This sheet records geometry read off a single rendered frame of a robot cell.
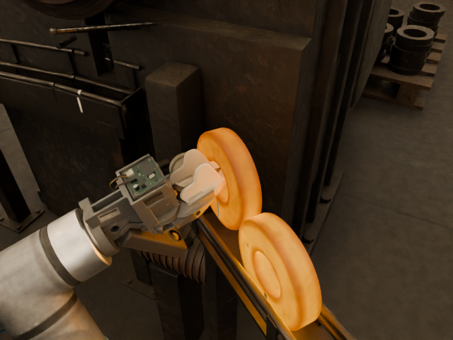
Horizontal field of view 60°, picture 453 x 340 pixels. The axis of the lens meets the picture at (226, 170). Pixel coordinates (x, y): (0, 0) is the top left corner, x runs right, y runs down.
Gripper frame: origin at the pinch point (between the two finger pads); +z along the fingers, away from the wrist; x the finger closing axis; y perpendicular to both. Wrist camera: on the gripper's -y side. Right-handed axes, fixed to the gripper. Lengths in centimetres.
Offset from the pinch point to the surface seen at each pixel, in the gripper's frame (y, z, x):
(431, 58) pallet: -113, 164, 97
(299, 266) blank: 0.2, -0.5, -19.0
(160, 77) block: 1.3, 1.0, 28.7
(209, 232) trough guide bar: -8.7, -6.5, -1.8
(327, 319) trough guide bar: -8.6, -0.1, -22.8
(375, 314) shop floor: -90, 28, -4
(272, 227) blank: 1.4, -0.4, -13.4
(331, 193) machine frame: -88, 47, 40
